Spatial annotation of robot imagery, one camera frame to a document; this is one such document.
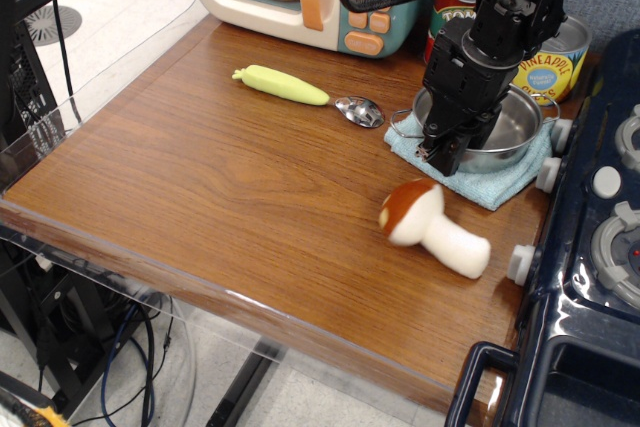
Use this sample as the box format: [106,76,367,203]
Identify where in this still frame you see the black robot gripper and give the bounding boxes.
[416,19,521,177]

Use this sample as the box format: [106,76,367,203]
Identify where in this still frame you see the small steel pot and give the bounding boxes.
[390,84,561,174]

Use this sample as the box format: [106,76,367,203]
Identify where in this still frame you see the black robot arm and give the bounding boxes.
[340,0,567,176]

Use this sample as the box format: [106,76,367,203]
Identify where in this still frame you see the plush brown white mushroom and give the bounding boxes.
[378,178,491,279]

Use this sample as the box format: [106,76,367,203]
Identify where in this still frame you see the pineapple slices can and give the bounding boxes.
[512,16,592,105]

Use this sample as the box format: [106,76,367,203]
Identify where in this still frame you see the tomato sauce can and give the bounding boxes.
[424,0,476,63]

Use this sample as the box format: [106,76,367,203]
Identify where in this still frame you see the navy blue toy stove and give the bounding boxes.
[446,30,639,426]

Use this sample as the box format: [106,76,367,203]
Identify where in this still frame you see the black side desk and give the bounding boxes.
[1,0,66,190]

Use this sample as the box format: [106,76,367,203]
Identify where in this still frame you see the spoon with green carrot handle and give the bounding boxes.
[232,65,385,128]

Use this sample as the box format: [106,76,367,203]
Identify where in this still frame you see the black and blue floor cables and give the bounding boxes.
[29,291,176,427]

